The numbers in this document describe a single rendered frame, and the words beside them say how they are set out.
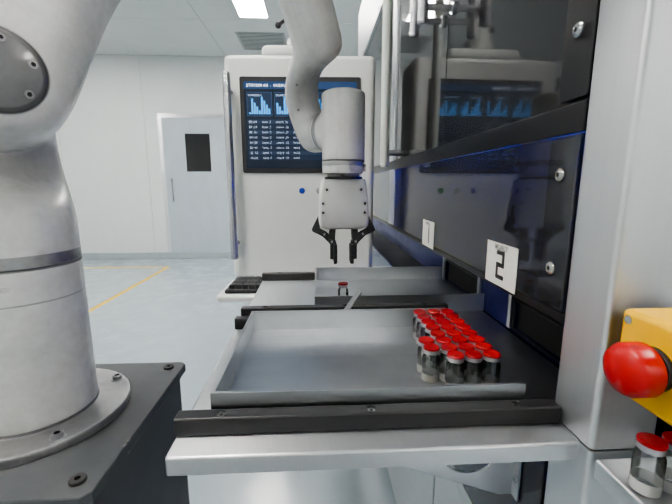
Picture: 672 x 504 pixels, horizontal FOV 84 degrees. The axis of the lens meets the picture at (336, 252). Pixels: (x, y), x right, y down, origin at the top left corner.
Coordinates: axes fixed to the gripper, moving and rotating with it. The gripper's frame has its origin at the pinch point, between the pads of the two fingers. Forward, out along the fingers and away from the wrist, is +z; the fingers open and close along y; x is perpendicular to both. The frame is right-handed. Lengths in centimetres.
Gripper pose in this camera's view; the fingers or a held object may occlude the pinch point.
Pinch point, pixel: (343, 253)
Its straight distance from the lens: 77.3
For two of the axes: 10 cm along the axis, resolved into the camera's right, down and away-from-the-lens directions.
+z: 0.0, 9.8, 1.8
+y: -10.0, 0.1, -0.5
